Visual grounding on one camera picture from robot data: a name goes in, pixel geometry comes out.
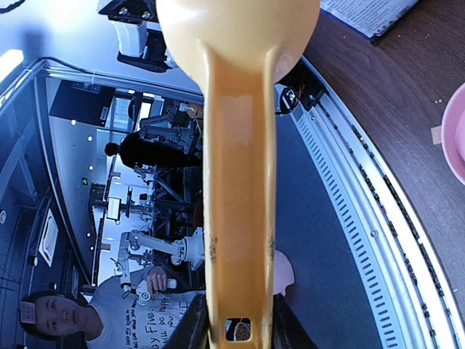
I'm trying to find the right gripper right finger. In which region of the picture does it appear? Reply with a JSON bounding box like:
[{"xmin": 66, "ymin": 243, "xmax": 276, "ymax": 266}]
[{"xmin": 272, "ymin": 294, "xmax": 318, "ymax": 349}]

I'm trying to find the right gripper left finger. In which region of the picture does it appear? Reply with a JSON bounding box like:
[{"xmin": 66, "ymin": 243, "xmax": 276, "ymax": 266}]
[{"xmin": 169, "ymin": 294, "xmax": 209, "ymax": 349}]

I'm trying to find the yellow plastic scoop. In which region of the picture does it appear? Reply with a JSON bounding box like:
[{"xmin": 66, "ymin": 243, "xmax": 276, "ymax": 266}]
[{"xmin": 155, "ymin": 1, "xmax": 320, "ymax": 348}]

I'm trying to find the purple puppy food bag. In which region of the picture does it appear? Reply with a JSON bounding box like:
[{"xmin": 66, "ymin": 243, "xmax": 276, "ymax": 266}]
[{"xmin": 320, "ymin": 0, "xmax": 419, "ymax": 41}]

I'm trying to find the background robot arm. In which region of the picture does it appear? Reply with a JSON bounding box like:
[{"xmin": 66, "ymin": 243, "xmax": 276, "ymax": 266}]
[{"xmin": 115, "ymin": 228, "xmax": 316, "ymax": 348}]

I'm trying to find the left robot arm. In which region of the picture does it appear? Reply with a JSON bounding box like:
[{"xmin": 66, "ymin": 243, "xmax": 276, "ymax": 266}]
[{"xmin": 97, "ymin": 0, "xmax": 178, "ymax": 73}]

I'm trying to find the pink pet bowl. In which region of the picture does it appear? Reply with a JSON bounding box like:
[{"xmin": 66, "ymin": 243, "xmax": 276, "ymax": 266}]
[{"xmin": 431, "ymin": 84, "xmax": 464, "ymax": 184}]

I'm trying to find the person in grey shirt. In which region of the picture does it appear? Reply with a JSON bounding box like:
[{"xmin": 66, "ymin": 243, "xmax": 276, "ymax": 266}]
[{"xmin": 20, "ymin": 250, "xmax": 295, "ymax": 349}]

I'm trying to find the aluminium front rail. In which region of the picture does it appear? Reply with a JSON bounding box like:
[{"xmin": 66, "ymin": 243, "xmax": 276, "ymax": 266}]
[{"xmin": 276, "ymin": 60, "xmax": 464, "ymax": 348}]

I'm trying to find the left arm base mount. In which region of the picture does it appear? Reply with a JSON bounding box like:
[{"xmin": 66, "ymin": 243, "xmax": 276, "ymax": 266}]
[{"xmin": 275, "ymin": 58, "xmax": 326, "ymax": 116}]

